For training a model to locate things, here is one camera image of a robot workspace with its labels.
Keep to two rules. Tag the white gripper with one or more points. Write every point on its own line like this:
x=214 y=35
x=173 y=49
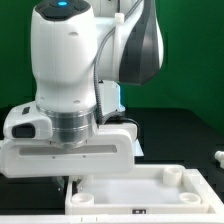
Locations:
x=111 y=150

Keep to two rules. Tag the white desk tabletop tray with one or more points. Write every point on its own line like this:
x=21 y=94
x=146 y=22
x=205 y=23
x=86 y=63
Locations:
x=147 y=189

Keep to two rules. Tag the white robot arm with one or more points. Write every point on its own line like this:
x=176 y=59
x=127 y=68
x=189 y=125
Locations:
x=81 y=51

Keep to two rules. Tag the white fiducial marker sheet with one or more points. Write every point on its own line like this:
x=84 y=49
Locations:
x=137 y=149

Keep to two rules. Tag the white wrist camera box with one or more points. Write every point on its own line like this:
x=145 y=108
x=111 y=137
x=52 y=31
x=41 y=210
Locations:
x=26 y=122

